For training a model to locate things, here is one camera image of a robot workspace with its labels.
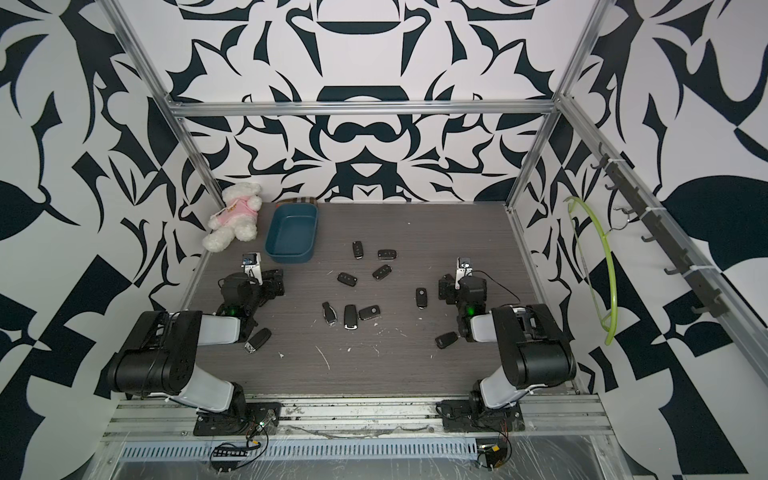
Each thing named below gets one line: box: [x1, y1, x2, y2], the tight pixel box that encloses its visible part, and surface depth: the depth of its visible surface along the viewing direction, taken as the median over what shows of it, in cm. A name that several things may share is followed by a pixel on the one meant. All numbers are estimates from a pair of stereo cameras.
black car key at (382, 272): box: [372, 264, 393, 280], surface depth 101 cm
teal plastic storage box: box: [264, 202, 319, 264], surface depth 115 cm
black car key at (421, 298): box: [416, 287, 428, 310], surface depth 96 cm
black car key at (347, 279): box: [337, 272, 358, 287], surface depth 101 cm
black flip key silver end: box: [322, 301, 338, 327], surface depth 93 cm
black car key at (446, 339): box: [435, 332, 458, 349], surface depth 88 cm
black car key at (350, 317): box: [344, 304, 358, 331], surface depth 91 cm
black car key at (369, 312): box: [358, 305, 381, 320], surface depth 93 cm
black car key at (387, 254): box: [377, 249, 397, 260], surface depth 107 cm
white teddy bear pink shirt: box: [203, 182, 262, 252], surface depth 109 cm
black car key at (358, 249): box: [352, 241, 363, 260], surface depth 107 cm
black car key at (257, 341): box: [244, 328, 272, 354], surface depth 87 cm
